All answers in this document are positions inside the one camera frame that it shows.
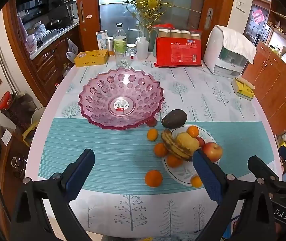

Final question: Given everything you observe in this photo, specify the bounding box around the white wall switch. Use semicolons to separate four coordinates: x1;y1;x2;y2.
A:
235;0;246;13

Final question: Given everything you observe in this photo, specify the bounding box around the wooden kitchen cabinet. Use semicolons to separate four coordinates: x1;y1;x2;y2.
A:
30;22;83;106

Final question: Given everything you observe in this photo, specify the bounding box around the white countertop appliance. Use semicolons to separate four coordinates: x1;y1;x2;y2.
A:
203;25;249;78

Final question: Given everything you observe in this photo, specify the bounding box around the white squeeze wash bottle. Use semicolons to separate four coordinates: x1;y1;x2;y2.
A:
127;29;148;60

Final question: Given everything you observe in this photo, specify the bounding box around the dark ceramic pot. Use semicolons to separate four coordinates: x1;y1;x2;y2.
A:
11;156;27;179

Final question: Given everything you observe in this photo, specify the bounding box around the yellow tissue pack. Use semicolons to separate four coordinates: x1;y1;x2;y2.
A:
233;77;255;101

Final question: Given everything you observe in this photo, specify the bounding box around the red paper cup package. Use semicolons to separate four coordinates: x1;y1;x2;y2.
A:
152;24;203;68

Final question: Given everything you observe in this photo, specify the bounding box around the white towel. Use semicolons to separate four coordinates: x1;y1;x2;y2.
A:
207;26;257;64

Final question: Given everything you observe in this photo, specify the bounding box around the brown sliding door handle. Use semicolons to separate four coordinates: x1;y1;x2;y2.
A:
79;1;86;31

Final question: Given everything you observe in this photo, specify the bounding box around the red door decoration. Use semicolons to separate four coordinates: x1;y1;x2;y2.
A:
252;9;265;24

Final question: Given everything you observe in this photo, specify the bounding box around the red apple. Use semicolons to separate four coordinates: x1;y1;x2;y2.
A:
201;142;223;163

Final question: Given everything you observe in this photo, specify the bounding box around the clear drinking glass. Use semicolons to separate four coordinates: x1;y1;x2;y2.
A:
114;47;131;68

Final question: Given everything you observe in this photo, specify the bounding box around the white basin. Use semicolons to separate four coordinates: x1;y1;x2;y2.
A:
31;106;47;128

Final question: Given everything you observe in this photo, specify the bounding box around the clear bottle black cap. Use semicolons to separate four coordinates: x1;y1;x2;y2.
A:
113;23;127;53

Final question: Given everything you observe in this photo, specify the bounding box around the gold door ornament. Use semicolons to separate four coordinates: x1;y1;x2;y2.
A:
126;0;201;28

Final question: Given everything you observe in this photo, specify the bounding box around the white blue carton box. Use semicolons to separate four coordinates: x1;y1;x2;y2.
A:
96;30;108;51

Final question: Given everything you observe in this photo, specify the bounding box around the dark wooden entry door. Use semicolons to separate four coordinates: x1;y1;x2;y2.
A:
243;0;271;49

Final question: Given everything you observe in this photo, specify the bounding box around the yellow pear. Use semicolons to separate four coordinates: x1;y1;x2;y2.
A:
174;132;200;157

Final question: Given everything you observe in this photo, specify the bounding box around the yellow tin box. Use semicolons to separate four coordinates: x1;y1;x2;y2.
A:
74;49;109;68

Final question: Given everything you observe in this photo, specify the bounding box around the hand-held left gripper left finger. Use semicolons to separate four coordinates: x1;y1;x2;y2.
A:
9;149;96;241

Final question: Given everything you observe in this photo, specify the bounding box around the tree print tablecloth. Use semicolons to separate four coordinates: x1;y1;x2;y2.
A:
24;64;284;240

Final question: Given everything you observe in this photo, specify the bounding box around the silver sliding door handle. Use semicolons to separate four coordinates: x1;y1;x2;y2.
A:
204;8;215;30

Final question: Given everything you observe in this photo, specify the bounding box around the small glass jar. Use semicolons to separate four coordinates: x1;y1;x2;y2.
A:
126;44;137;58

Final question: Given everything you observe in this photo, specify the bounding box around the wooden wall cabinet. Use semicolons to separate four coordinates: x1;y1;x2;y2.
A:
242;0;286;136

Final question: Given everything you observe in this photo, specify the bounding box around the spotted ripe banana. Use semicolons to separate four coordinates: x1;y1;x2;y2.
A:
161;129;196;161

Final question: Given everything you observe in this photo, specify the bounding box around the clear hanging plastic bag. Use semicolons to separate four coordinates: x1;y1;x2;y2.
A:
66;38;79;62

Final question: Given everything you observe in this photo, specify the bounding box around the dark avocado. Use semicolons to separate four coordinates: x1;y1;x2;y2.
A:
161;109;188;128

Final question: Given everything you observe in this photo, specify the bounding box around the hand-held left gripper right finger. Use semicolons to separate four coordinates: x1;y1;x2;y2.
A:
192;149;277;241

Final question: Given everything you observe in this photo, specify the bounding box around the pink glass fruit bowl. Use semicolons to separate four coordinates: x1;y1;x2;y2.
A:
78;67;164;130

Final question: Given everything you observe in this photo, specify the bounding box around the red lidded dark jar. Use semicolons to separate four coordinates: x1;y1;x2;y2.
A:
0;91;37;133

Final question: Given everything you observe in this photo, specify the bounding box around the small metal can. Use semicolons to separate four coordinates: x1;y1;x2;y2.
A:
106;37;115;56

